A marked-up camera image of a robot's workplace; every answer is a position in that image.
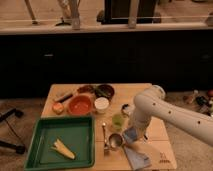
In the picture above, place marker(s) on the blue sponge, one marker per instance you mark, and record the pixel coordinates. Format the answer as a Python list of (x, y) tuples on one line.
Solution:
[(130, 135)]

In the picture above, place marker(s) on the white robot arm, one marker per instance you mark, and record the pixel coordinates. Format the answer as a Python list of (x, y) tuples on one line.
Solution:
[(151, 103)]

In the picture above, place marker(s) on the white cup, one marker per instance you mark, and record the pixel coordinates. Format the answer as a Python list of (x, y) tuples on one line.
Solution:
[(101, 104)]

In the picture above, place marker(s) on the green plastic cup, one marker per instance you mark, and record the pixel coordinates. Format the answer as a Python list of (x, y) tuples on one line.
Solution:
[(117, 121)]

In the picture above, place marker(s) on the metal cup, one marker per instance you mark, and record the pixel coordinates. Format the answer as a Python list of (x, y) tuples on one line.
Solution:
[(115, 141)]

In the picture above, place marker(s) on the dark brown bowl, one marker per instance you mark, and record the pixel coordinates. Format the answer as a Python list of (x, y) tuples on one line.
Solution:
[(105, 90)]

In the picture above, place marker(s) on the wooden table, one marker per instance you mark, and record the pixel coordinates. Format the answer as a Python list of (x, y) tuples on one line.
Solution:
[(157, 147)]

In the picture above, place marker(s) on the dark red plate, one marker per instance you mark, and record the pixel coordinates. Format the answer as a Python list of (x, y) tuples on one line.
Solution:
[(86, 89)]

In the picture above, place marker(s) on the black white small object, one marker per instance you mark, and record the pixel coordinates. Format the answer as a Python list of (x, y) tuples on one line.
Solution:
[(125, 109)]

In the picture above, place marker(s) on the orange bowl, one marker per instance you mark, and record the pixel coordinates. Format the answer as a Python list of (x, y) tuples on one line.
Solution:
[(79, 105)]

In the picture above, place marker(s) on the metal spoon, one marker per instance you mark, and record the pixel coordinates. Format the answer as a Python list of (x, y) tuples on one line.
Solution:
[(106, 146)]

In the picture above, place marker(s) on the green plastic tray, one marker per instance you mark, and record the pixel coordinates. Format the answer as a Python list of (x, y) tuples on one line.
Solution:
[(76, 133)]

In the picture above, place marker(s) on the yellow corn toy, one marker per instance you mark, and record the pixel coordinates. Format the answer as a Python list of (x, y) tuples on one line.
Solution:
[(62, 149)]

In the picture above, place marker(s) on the blue cloth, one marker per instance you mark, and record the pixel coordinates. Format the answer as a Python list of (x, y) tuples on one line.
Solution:
[(136, 160)]

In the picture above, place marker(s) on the clutter of items on floor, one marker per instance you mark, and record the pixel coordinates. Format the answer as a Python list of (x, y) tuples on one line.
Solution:
[(205, 103)]

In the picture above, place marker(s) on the black chair base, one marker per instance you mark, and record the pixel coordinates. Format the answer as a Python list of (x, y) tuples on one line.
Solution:
[(19, 149)]

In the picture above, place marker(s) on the black handled brush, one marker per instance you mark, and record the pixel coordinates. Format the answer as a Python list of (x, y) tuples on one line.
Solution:
[(63, 98)]

